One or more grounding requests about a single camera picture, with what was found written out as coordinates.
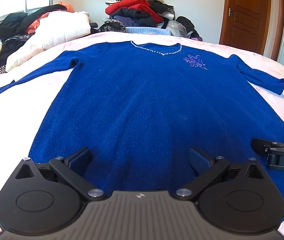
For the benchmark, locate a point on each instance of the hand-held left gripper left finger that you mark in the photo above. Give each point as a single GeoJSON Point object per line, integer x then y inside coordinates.
{"type": "Point", "coordinates": [81, 158]}

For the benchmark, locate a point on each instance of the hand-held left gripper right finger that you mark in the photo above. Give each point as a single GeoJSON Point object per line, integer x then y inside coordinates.
{"type": "Point", "coordinates": [199, 158]}

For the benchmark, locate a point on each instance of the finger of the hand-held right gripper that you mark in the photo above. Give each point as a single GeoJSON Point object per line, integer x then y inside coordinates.
{"type": "Point", "coordinates": [260, 145]}

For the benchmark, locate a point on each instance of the blue knit sweater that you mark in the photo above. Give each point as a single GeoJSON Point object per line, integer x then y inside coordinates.
{"type": "Point", "coordinates": [142, 100]}

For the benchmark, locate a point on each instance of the pile of dark clothes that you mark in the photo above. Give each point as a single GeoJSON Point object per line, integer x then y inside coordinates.
{"type": "Point", "coordinates": [137, 15]}

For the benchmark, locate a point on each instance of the pink bed blanket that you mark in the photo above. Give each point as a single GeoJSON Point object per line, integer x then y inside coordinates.
{"type": "Point", "coordinates": [19, 130]}

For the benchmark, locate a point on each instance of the purple cloth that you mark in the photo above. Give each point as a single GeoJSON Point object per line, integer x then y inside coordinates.
{"type": "Point", "coordinates": [198, 39]}

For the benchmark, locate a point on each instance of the brown wooden door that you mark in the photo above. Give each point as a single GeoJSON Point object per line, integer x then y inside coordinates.
{"type": "Point", "coordinates": [247, 17]}
{"type": "Point", "coordinates": [278, 17]}

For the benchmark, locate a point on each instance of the clear plastic bag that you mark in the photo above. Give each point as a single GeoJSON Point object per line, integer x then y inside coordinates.
{"type": "Point", "coordinates": [177, 28]}

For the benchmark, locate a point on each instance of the white quilted jacket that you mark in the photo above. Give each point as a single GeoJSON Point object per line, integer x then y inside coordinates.
{"type": "Point", "coordinates": [64, 27]}

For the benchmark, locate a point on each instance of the dark mottled cloth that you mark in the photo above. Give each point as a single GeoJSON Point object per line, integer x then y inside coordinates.
{"type": "Point", "coordinates": [111, 27]}

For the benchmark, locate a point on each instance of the dark patterned cloth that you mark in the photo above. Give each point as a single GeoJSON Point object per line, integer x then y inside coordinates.
{"type": "Point", "coordinates": [11, 42]}

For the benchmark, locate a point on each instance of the black bag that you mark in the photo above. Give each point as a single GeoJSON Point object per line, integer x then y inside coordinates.
{"type": "Point", "coordinates": [187, 22]}

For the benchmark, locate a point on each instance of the light blue knitted cloth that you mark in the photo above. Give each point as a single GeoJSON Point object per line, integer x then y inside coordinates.
{"type": "Point", "coordinates": [147, 30]}

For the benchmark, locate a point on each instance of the orange garment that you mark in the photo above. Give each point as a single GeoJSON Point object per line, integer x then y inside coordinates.
{"type": "Point", "coordinates": [35, 25]}

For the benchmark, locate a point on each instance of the red sweater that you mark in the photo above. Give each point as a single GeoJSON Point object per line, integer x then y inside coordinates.
{"type": "Point", "coordinates": [127, 5]}

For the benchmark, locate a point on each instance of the window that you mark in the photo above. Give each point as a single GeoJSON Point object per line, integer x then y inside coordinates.
{"type": "Point", "coordinates": [9, 5]}

